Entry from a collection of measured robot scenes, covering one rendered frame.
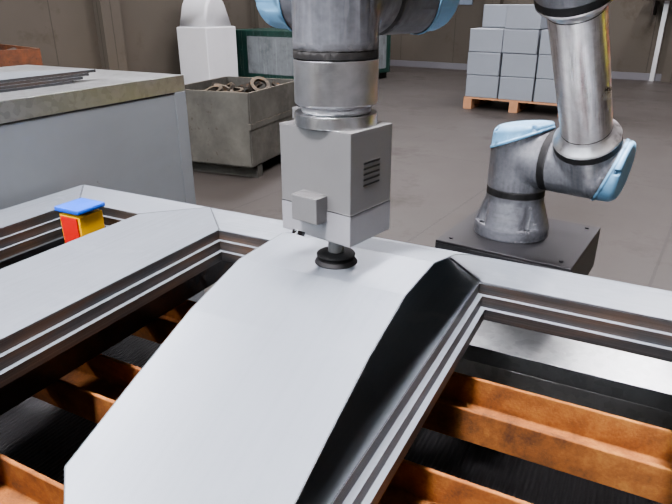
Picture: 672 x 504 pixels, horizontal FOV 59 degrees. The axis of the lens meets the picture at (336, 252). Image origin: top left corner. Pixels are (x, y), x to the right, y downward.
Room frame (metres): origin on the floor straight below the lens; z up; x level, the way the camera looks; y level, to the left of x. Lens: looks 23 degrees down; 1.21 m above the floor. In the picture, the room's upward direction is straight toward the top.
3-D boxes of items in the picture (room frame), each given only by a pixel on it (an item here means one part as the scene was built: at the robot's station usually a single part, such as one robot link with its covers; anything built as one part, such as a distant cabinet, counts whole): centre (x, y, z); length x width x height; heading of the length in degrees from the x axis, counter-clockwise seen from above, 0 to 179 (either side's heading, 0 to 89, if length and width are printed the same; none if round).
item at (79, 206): (1.00, 0.46, 0.88); 0.06 x 0.06 x 0.02; 63
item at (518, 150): (1.17, -0.38, 0.94); 0.13 x 0.12 x 0.14; 49
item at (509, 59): (7.64, -2.38, 0.61); 1.28 x 0.82 x 1.22; 58
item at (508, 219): (1.17, -0.37, 0.82); 0.15 x 0.15 x 0.10
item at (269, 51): (10.73, 0.40, 0.42); 2.13 x 1.95 x 0.84; 147
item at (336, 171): (0.54, 0.01, 1.07); 0.10 x 0.09 x 0.16; 141
